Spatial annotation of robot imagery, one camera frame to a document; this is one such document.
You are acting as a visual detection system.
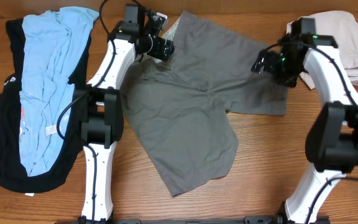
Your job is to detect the grey shorts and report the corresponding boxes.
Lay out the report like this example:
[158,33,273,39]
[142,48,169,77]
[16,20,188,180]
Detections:
[121,11,288,196]

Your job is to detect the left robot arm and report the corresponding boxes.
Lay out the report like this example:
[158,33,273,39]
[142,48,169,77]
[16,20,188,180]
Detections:
[75,1,175,223]

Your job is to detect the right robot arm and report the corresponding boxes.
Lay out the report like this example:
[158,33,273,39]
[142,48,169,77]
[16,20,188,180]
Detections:
[244,17,358,223]

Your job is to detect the folded beige shorts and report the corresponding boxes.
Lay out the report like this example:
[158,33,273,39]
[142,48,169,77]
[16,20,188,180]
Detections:
[286,10,358,91]

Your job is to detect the light blue t-shirt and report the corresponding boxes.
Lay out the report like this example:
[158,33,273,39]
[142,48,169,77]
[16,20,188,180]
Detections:
[19,6,99,177]

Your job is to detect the black t-shirt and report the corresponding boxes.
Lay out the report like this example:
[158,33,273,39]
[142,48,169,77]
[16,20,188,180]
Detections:
[0,18,83,193]

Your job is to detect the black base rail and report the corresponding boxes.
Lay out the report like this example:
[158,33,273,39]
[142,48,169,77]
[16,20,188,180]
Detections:
[54,215,331,224]

